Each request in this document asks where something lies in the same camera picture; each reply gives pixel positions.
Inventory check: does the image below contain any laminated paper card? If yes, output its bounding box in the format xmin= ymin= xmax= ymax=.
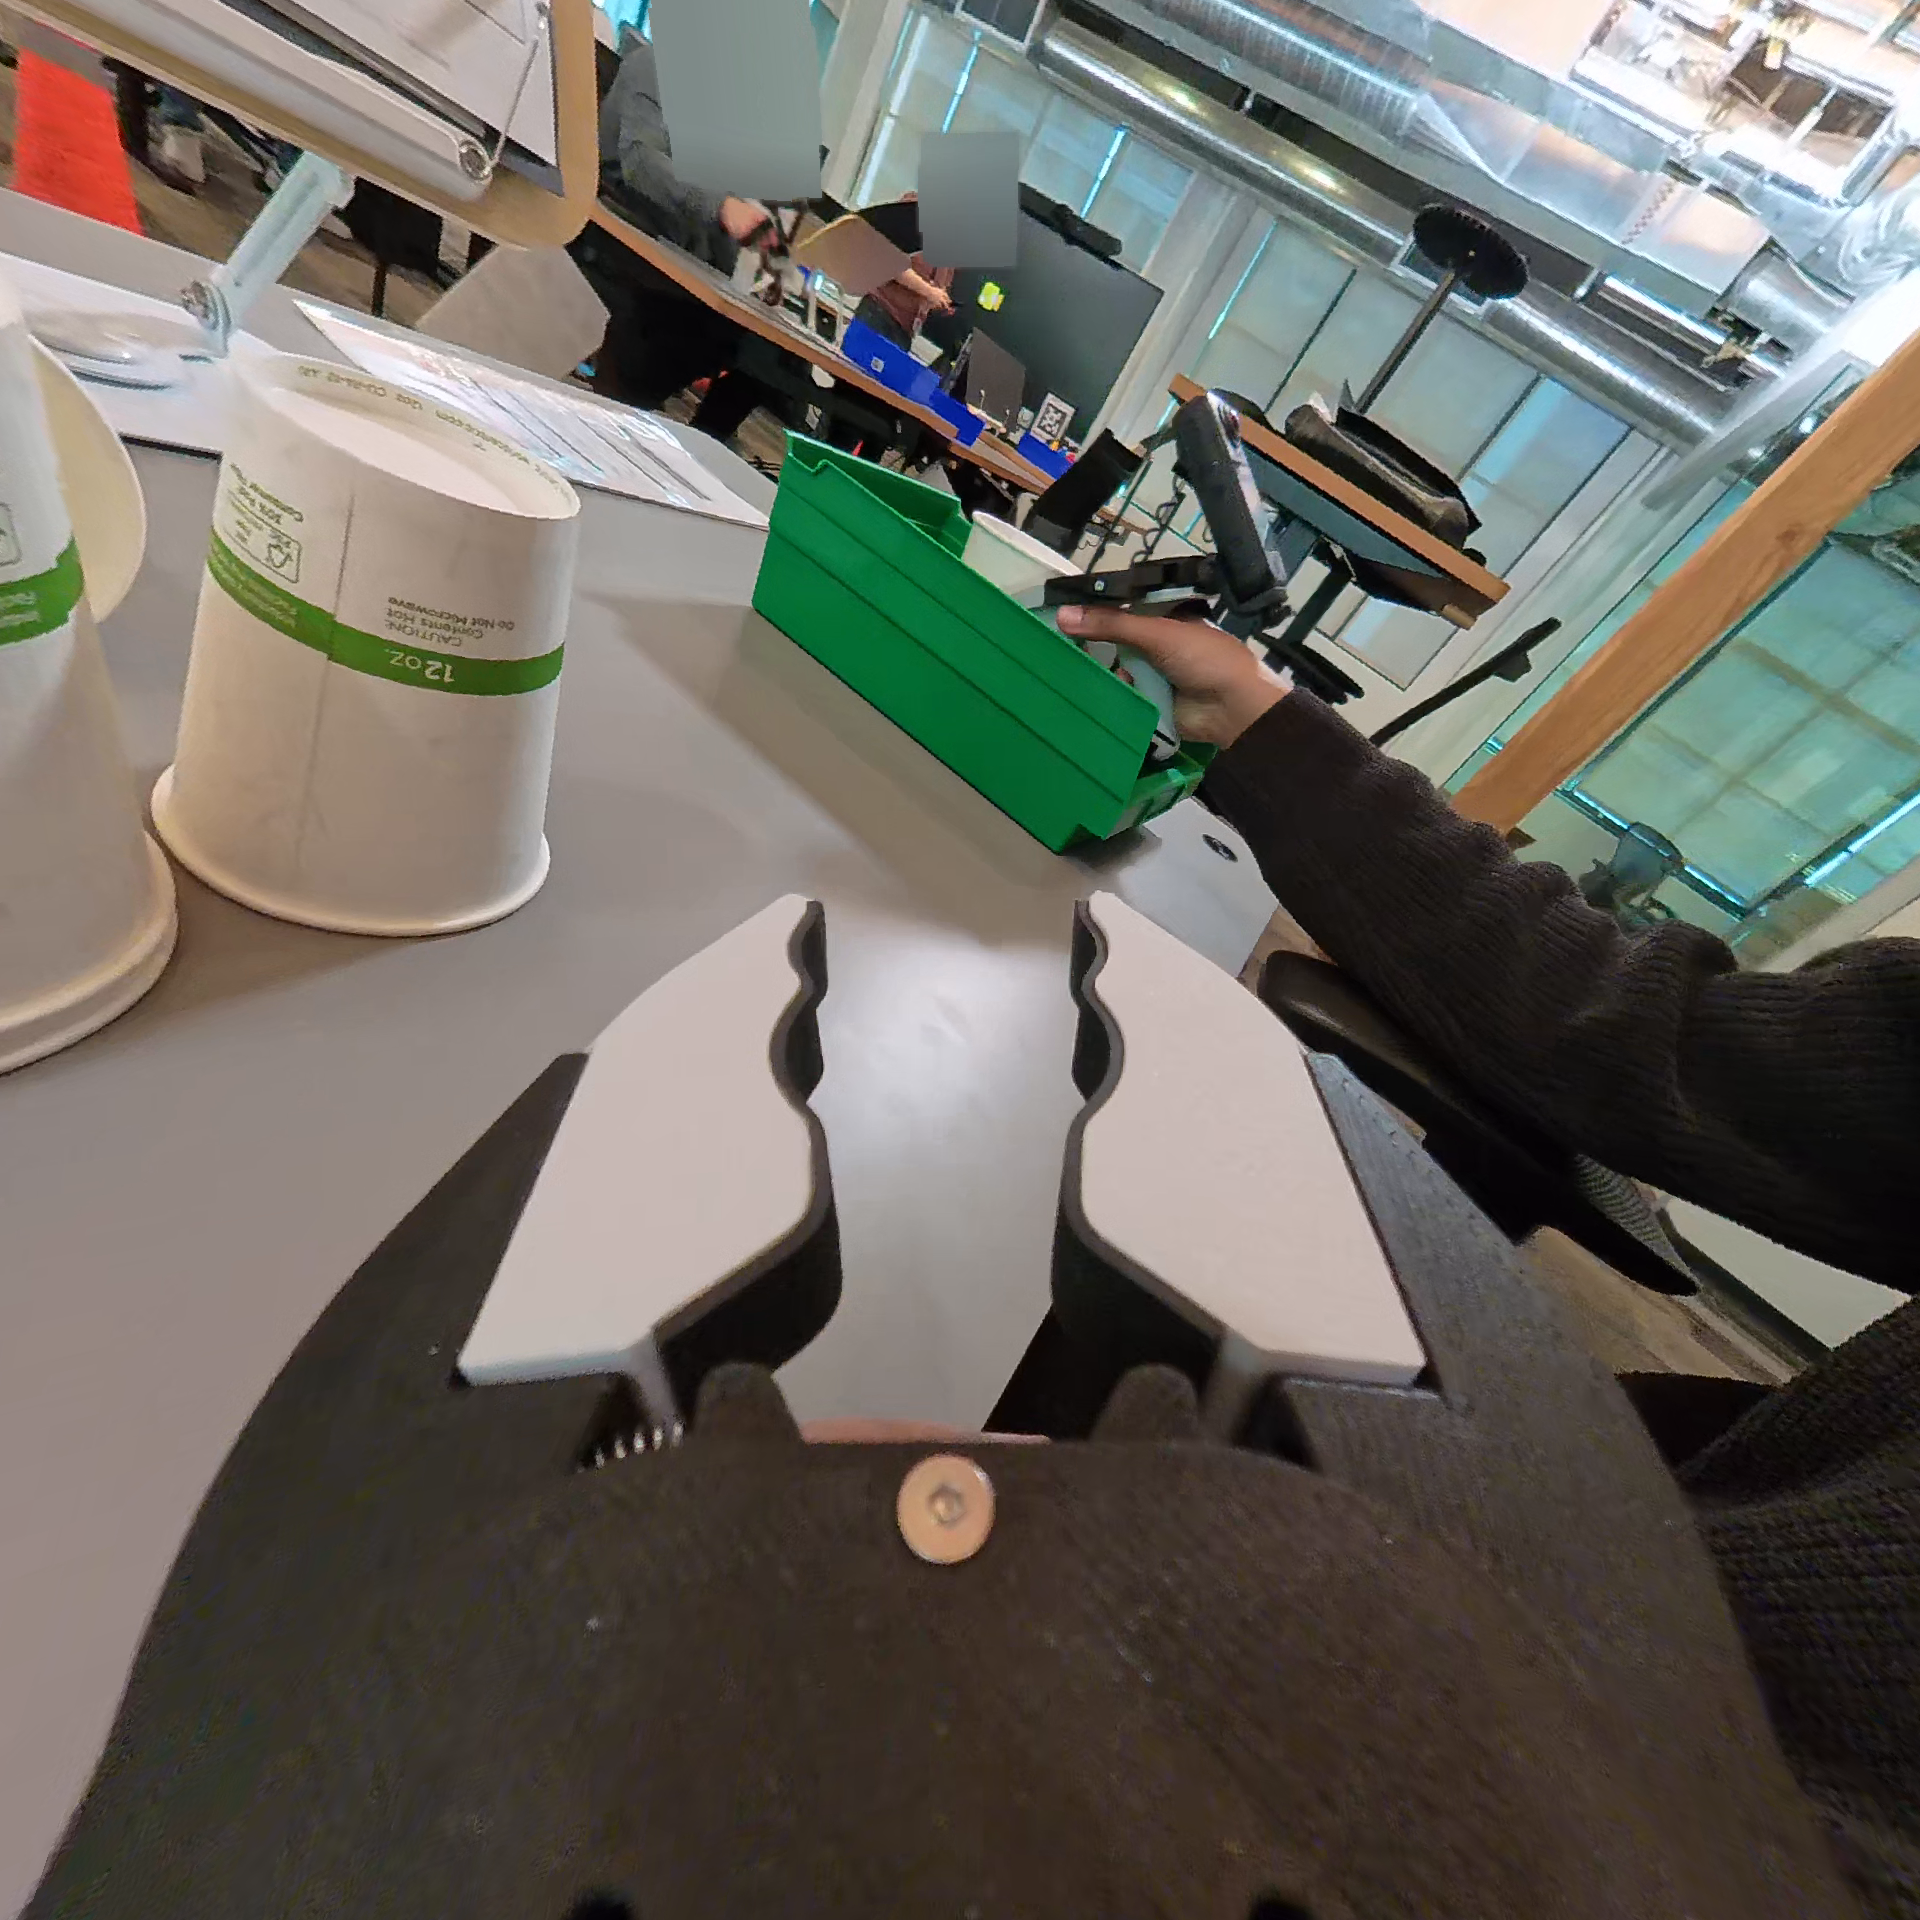
xmin=294 ymin=300 xmax=775 ymax=531

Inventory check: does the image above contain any person's torso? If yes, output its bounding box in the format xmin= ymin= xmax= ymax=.
xmin=1680 ymin=1306 xmax=1920 ymax=1920

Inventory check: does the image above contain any grey desk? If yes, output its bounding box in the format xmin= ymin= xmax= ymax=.
xmin=0 ymin=187 xmax=1278 ymax=1920

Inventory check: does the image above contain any green plastic bin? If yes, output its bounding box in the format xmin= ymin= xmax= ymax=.
xmin=750 ymin=432 xmax=1217 ymax=857

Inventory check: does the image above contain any grey folded board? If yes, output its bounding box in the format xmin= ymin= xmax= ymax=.
xmin=416 ymin=240 xmax=609 ymax=384

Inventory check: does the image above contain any black mesh office chair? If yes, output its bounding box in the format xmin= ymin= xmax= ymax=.
xmin=1258 ymin=952 xmax=1706 ymax=1298

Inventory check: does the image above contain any wooden table with bins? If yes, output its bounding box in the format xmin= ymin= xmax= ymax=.
xmin=592 ymin=201 xmax=1082 ymax=496

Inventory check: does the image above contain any black floor lamp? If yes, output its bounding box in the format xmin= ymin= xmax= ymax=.
xmin=1371 ymin=201 xmax=1531 ymax=423

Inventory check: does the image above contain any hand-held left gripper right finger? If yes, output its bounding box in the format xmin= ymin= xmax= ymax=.
xmin=1049 ymin=892 xmax=1432 ymax=1442

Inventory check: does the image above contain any orange traffic cone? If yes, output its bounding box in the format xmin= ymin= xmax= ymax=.
xmin=11 ymin=54 xmax=144 ymax=233

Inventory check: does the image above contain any wooden beam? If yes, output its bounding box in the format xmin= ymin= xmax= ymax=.
xmin=1447 ymin=337 xmax=1920 ymax=834

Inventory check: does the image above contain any person's right forearm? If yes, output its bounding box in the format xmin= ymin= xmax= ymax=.
xmin=1201 ymin=689 xmax=1920 ymax=1292

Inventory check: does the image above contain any person's right hand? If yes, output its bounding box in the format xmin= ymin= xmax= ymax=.
xmin=1054 ymin=600 xmax=1297 ymax=752

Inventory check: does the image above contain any printed instruction sheet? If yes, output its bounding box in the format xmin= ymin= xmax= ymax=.
xmin=277 ymin=0 xmax=561 ymax=167

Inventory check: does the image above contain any black monitor screen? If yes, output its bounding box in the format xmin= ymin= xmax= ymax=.
xmin=915 ymin=210 xmax=1169 ymax=436

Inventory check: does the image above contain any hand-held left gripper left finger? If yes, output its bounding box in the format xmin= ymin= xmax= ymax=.
xmin=455 ymin=897 xmax=847 ymax=1431

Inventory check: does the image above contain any white paper cup green band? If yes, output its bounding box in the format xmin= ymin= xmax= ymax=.
xmin=151 ymin=353 xmax=585 ymax=939
xmin=31 ymin=344 xmax=147 ymax=620
xmin=0 ymin=276 xmax=178 ymax=1074
xmin=960 ymin=511 xmax=1086 ymax=602

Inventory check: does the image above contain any silver ventilation duct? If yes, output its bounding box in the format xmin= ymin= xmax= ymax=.
xmin=1037 ymin=0 xmax=1920 ymax=394

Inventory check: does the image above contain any height adjustable wooden desk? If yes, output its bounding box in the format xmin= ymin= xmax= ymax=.
xmin=1170 ymin=375 xmax=1513 ymax=706

